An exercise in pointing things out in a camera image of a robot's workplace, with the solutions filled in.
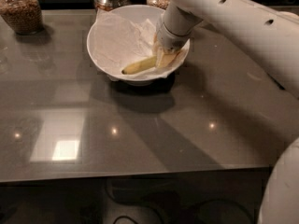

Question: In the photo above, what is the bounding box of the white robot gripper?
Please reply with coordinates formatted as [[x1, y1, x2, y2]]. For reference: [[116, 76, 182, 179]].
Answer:
[[152, 2, 202, 68]]

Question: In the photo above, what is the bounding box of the yellow banana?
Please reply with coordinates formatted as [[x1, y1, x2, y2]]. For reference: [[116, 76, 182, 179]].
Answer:
[[121, 56, 156, 75]]

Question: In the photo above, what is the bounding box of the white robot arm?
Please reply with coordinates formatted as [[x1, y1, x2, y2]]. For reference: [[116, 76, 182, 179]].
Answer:
[[156, 0, 299, 224]]

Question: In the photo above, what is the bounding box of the white bowl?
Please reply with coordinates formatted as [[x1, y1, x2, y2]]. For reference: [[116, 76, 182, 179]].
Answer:
[[86, 4, 191, 87]]

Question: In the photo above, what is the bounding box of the left glass jar with grains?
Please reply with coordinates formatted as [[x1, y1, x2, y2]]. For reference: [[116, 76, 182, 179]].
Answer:
[[0, 0, 44, 35]]

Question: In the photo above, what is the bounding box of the black cable on floor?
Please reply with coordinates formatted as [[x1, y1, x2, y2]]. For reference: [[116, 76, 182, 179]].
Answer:
[[106, 177, 256, 224]]

